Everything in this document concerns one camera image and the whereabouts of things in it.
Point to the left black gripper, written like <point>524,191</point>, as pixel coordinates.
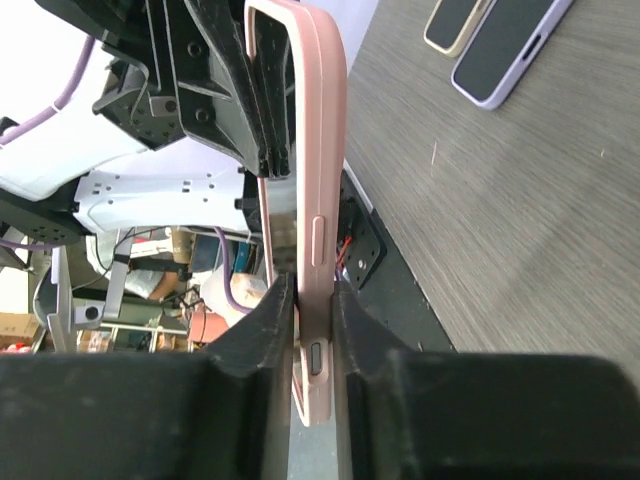
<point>212,82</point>

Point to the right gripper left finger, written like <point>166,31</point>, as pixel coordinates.
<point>222,412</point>

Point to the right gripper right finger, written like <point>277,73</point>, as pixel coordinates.
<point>406,414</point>

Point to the pink phone case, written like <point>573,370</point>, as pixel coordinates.
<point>300,216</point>

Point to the beige phone case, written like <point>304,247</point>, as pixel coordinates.
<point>466,32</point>

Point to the lilac phone case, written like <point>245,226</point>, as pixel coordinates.
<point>532,47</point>

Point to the phone with white edge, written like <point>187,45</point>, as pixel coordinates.
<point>447,22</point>

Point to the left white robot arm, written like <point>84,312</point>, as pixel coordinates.
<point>67,174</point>

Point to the black mounting plate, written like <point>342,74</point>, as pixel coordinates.
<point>369,259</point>

